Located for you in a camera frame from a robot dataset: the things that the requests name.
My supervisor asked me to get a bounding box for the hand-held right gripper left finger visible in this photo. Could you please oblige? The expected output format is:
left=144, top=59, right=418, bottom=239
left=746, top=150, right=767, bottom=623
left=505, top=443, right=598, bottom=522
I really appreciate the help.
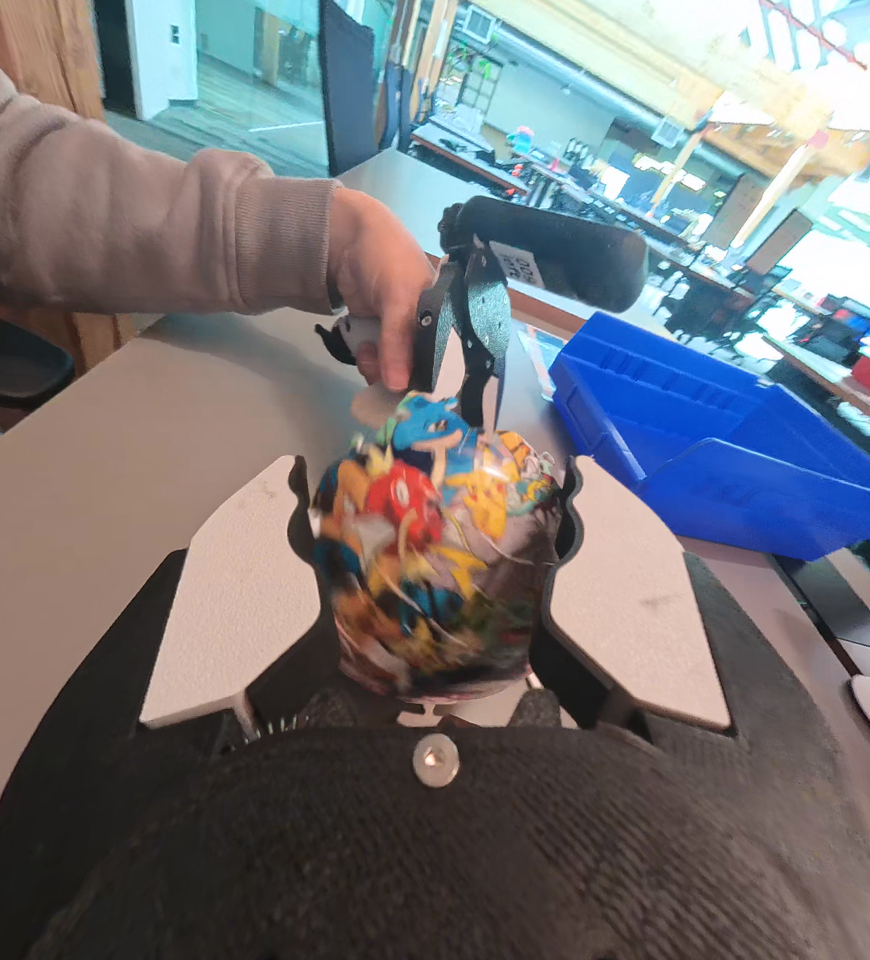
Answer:
left=138, top=454, right=342, bottom=732

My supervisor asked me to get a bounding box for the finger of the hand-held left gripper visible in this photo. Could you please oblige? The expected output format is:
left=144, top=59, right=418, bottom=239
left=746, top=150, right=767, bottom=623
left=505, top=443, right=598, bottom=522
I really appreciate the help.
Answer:
left=457, top=348, right=509, bottom=434

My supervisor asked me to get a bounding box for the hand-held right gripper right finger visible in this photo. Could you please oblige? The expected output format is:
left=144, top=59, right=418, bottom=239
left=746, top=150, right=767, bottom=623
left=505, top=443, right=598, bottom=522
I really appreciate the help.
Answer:
left=528, top=454, right=732, bottom=734

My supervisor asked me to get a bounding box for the colourful puzzle ball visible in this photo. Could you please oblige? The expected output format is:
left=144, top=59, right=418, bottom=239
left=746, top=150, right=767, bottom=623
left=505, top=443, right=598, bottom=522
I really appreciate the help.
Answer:
left=311, top=391, right=564, bottom=700

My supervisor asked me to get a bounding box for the person's left hand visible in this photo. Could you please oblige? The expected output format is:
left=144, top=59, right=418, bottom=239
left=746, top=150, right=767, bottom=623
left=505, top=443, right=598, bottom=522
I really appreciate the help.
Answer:
left=326, top=186, right=436, bottom=393

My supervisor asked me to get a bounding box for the row of background work desks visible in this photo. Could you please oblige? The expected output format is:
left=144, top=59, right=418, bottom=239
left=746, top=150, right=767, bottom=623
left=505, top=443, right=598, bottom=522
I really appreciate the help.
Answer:
left=408, top=112, right=870, bottom=421

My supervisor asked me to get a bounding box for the blue plastic bin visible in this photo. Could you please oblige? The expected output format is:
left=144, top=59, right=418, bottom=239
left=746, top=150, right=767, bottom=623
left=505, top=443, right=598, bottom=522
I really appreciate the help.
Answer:
left=547, top=311, right=870, bottom=562

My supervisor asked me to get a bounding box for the dark bar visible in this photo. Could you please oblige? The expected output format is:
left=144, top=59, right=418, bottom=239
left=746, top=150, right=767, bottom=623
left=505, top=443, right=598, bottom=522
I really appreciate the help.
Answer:
left=771, top=551, right=870, bottom=657

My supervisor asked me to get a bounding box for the dark partition panel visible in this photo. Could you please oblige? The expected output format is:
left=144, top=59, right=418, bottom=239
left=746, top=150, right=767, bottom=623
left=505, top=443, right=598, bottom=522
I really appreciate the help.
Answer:
left=318, top=0, right=378, bottom=179

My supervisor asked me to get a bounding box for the dark office chair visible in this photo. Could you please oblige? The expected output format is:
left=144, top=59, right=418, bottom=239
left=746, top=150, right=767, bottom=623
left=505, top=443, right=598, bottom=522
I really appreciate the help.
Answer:
left=0, top=302, right=76, bottom=412

